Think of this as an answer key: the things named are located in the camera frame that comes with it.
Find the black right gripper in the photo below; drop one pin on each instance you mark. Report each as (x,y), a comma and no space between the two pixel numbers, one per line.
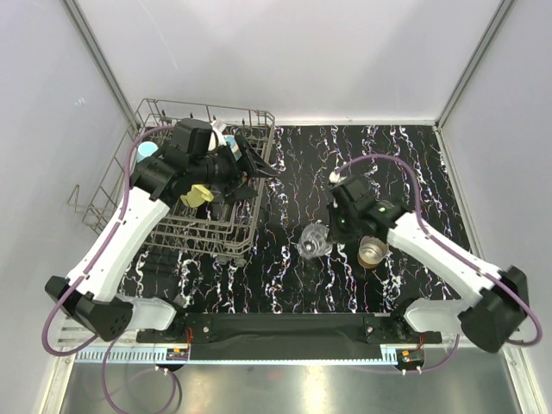
(335,233)

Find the grey wire dish rack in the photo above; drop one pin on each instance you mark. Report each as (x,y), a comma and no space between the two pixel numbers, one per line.
(223,230)

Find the clear glass cup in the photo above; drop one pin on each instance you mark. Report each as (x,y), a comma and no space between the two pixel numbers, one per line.
(313,241)

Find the paper cup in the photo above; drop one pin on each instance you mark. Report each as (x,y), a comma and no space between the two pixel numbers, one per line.
(196,196)

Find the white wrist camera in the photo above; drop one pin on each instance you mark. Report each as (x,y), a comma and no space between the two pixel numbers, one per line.
(335,178)
(217,136)

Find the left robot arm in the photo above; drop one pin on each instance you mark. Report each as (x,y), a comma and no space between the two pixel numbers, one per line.
(88,293)

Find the white slotted cable duct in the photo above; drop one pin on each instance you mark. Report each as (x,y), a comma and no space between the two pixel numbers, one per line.
(135,355)

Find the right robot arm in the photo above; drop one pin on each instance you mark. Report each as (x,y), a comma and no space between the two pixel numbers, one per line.
(492,302)

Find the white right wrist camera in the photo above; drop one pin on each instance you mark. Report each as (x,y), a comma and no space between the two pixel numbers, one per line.
(335,178)

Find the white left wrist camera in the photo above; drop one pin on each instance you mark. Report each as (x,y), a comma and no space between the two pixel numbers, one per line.
(217,136)

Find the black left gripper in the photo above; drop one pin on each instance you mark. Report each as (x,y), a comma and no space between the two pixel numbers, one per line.
(235,189)

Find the brown metal cup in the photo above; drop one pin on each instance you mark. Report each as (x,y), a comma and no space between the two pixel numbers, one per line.
(371,252)

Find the blue butterfly mug orange inside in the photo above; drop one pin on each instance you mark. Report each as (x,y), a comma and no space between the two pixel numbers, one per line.
(233,146)

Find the blue mug cream inside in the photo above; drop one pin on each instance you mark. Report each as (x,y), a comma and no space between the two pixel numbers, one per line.
(144,150)

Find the black marble pattern mat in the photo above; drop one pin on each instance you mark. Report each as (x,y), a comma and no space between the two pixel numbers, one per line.
(274,278)

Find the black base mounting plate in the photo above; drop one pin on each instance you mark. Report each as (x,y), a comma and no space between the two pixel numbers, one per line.
(287,337)

